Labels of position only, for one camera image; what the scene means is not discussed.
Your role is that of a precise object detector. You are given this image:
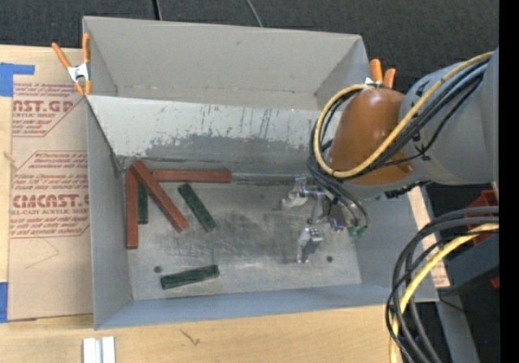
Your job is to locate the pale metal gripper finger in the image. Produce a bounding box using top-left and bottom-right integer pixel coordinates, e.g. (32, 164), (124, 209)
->
(296, 225), (324, 265)
(281, 177), (311, 209)

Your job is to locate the dark green flat block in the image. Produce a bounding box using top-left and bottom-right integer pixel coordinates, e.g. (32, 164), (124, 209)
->
(177, 182), (217, 234)
(160, 264), (221, 291)
(137, 181), (150, 226)

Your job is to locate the red-brown flat block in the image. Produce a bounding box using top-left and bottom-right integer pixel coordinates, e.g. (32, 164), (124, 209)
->
(126, 169), (139, 250)
(129, 160), (191, 234)
(152, 169), (234, 184)

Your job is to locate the grey metal bin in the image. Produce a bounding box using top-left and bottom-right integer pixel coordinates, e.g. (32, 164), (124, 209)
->
(82, 15), (440, 331)

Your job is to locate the brown cardboard board red print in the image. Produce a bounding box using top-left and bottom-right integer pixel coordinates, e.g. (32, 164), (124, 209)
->
(0, 44), (95, 324)

